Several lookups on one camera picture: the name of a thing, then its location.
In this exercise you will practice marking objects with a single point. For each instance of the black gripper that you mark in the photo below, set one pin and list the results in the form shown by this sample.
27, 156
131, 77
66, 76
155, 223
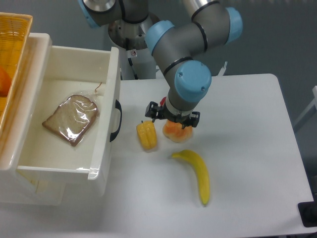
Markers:
154, 112

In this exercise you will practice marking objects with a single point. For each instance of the white drawer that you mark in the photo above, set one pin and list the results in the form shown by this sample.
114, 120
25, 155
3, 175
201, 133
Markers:
49, 158

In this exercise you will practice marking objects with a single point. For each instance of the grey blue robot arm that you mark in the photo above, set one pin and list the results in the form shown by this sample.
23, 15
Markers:
173, 48

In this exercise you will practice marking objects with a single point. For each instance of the white drawer cabinet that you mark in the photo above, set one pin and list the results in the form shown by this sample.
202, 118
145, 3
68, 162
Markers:
14, 187

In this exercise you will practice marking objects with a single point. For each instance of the round bread bun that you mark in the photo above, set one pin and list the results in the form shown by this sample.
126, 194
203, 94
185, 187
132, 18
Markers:
175, 132

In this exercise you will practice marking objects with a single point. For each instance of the red bell pepper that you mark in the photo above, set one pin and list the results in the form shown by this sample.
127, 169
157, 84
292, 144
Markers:
162, 101

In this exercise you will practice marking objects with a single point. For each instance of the yellow bell pepper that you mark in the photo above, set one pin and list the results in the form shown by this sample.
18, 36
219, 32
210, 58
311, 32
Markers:
147, 134

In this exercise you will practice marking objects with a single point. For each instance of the yellow banana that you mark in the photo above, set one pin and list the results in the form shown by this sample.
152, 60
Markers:
201, 171

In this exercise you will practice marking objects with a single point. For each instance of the bagged bread slice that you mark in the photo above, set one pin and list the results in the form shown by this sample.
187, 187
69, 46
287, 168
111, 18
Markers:
72, 113

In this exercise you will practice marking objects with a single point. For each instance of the black device at edge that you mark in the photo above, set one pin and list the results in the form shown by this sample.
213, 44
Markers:
308, 213

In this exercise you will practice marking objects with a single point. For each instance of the orange fruit in basket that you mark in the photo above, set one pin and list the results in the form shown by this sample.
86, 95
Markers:
5, 82

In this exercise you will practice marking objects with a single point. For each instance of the yellow wicker basket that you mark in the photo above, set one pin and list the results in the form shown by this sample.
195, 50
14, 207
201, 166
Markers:
14, 32

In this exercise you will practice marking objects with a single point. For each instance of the white table bracket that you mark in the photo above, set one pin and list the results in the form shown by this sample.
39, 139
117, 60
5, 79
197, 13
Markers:
222, 70

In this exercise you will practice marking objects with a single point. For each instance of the white frame at right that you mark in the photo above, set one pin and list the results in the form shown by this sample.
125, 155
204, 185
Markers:
307, 113

